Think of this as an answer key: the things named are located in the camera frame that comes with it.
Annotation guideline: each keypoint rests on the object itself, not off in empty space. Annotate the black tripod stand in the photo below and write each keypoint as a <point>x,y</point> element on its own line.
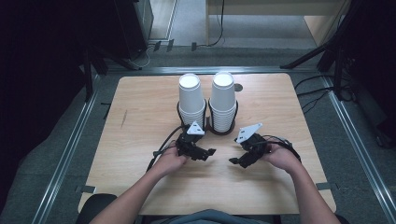
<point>311,56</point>

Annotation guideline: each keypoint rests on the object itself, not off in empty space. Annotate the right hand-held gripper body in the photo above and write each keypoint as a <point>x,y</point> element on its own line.
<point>255,147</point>

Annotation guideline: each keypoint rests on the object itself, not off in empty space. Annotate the grey round table grommet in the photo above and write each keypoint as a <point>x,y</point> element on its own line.
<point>238,87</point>

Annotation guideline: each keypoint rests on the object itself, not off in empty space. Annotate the black curtain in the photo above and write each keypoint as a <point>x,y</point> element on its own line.
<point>376,62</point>
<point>37,77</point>

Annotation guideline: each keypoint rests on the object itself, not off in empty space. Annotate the dark computer tower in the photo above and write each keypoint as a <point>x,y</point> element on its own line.
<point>134,28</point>

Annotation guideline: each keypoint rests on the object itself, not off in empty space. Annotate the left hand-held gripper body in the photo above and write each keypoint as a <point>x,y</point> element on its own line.
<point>188,144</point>

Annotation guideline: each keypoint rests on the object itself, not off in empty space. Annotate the person's right hand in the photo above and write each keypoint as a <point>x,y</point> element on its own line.
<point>281,155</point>

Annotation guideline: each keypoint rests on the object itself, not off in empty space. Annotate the metal floor rail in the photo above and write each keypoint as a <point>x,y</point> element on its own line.
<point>202,70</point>
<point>358,140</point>
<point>63,155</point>

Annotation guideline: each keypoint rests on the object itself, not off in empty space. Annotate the person's grey shirt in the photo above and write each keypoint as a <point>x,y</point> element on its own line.
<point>211,217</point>

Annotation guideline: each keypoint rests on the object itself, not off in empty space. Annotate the dark floor bracket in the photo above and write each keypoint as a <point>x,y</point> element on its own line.
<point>157,46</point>
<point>193,46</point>
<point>170,45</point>

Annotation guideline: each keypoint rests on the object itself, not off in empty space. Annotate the light wooden desk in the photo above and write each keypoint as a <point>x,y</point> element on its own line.
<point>274,9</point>

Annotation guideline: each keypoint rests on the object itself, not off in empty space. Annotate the black metal stand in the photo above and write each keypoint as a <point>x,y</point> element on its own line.
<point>88,74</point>

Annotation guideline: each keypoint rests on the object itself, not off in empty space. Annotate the person's left hand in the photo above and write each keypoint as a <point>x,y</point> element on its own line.
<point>169,161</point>

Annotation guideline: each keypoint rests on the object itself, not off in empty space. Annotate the stack of white paper cups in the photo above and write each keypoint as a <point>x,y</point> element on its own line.
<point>190,93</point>
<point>222,96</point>

